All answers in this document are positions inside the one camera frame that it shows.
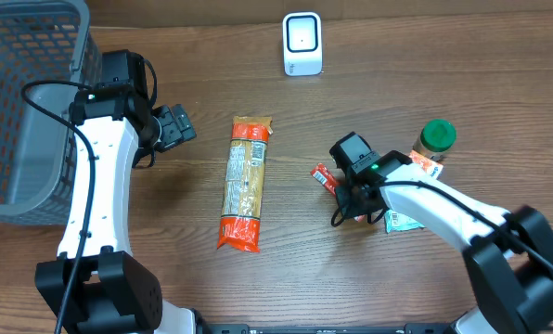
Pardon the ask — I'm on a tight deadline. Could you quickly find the teal snack packet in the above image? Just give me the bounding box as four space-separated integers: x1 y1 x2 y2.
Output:
384 210 424 234

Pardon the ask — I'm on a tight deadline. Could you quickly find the red white stick packet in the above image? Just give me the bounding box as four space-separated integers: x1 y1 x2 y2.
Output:
310 163 339 196

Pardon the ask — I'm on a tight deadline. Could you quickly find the small orange white box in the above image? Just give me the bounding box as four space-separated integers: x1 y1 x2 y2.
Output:
409 150 444 179

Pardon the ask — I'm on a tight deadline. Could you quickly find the green lid white jar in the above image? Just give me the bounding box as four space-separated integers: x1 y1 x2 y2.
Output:
413 119 457 161

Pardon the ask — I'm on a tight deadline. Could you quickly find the orange noodle packet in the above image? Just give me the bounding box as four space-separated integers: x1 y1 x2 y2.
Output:
217 116 272 252

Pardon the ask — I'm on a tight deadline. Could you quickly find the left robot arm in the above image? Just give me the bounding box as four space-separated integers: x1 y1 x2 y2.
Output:
35 50 205 334

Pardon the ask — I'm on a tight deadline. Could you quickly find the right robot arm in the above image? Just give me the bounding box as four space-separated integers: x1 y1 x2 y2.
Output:
329 133 553 333

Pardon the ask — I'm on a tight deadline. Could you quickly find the white barcode scanner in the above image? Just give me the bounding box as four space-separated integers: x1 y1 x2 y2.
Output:
282 12 323 76

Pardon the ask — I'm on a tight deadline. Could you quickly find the grey plastic mesh basket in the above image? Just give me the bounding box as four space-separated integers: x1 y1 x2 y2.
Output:
0 0 101 225

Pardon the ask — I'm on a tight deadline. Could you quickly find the right black cable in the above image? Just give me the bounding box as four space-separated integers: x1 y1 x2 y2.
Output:
329 179 553 289

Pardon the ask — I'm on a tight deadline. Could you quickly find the black cable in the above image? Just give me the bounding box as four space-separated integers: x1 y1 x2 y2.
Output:
19 79 96 334
329 179 553 289

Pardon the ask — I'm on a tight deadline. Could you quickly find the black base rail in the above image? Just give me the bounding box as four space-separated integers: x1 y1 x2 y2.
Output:
201 323 540 334

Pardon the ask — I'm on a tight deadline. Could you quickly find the left black cable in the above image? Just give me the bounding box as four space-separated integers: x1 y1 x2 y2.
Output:
19 79 96 334

